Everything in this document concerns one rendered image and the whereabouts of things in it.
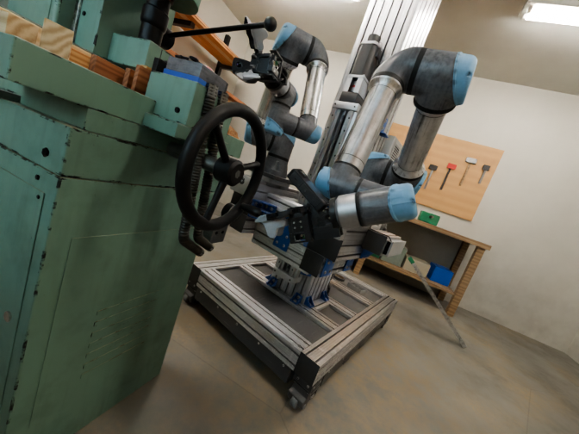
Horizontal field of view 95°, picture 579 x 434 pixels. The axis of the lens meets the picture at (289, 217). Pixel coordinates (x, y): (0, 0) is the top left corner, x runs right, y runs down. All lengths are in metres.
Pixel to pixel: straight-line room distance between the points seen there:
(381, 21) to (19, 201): 1.52
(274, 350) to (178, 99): 0.97
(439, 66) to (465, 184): 3.17
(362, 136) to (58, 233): 0.68
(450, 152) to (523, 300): 1.95
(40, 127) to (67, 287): 0.31
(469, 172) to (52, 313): 3.90
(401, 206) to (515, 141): 3.67
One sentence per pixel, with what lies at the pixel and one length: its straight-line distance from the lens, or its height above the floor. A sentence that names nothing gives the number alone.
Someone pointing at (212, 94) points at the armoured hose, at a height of 0.95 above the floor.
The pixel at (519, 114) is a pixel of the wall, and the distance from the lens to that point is 4.26.
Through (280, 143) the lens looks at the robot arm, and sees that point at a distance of 1.37.
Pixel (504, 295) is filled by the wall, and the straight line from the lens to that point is 4.21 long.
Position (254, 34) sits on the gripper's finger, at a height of 1.19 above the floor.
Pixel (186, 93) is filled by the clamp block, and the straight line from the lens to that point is 0.63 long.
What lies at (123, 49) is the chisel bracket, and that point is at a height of 1.00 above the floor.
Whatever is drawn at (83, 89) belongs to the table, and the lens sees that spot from 0.60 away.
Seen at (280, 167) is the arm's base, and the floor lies 0.86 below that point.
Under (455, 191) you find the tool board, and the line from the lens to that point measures 3.92.
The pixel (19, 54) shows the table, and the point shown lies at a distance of 0.57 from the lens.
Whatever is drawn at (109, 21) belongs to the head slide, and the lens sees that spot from 0.93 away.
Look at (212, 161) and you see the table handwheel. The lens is 0.63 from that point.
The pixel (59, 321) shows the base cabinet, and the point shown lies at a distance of 0.77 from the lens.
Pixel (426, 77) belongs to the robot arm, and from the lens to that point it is 0.85.
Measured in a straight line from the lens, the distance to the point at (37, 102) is 0.74.
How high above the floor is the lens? 0.85
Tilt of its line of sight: 9 degrees down
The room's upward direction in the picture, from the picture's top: 20 degrees clockwise
